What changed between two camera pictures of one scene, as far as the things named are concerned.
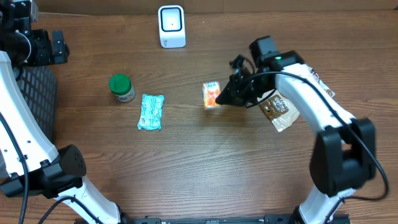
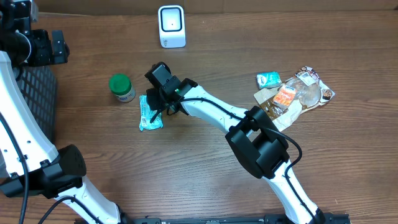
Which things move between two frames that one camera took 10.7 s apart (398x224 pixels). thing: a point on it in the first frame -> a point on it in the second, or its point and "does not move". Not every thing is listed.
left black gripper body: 41,51 does not move
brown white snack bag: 279,109 does not move
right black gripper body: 256,89 -> 158,98
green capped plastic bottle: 120,85 does not move
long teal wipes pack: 150,116 does not move
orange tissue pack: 211,91 -> 285,95
